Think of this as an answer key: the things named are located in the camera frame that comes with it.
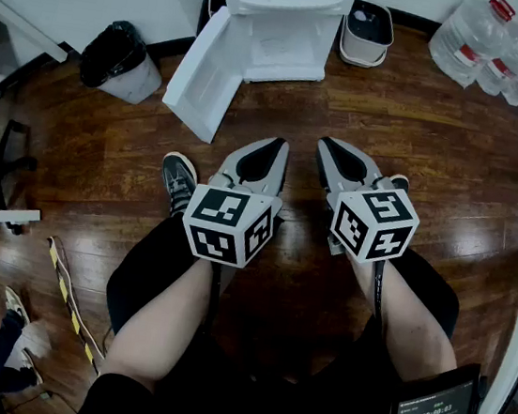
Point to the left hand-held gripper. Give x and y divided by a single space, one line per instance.
221 208

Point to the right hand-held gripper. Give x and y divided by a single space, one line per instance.
382 208

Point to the white cabinet with door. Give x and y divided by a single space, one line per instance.
281 38

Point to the person's left forearm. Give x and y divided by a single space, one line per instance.
159 321

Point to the person's right forearm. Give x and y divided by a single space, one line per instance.
409 325

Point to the person's right grey sneaker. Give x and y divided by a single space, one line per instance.
402 182

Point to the person's grey sneaker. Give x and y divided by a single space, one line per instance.
178 181
402 182

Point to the person's left grey sneaker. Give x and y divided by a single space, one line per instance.
178 181

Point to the white bucket dark interior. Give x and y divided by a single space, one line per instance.
362 49

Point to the person's black trousers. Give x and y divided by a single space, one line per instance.
147 262

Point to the grey trash bin black bag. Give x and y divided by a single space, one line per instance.
129 77

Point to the yellow black striped floor strip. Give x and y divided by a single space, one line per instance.
62 289

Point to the black tablet screen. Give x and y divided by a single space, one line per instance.
433 413

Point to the white framed glass partition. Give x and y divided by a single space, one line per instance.
26 31

